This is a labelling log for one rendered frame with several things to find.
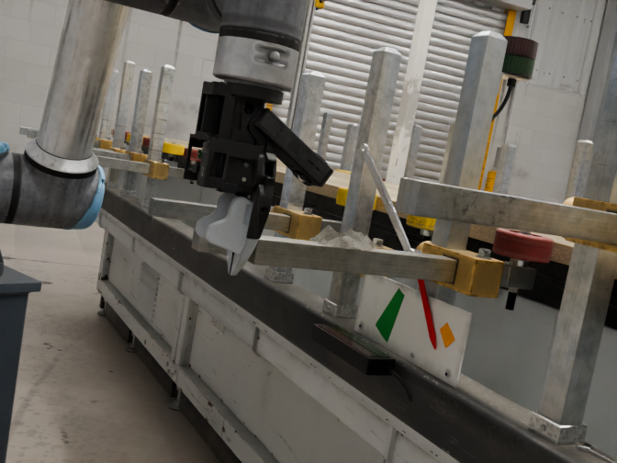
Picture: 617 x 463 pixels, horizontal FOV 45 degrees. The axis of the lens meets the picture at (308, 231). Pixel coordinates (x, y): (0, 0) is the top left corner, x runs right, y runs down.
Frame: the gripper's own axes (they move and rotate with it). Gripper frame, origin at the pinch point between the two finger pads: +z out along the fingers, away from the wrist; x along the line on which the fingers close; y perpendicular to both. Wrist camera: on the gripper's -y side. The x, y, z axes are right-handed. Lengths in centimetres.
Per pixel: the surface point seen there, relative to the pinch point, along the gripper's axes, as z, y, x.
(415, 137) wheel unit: -27, -141, -169
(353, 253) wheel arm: -2.9, -13.9, 1.5
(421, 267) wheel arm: -2.0, -24.6, 1.5
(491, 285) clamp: -1.2, -33.6, 5.0
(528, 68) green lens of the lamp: -30.4, -37.8, -1.0
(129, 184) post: 8, -32, -177
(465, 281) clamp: -1.1, -30.2, 3.8
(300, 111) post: -21, -31, -54
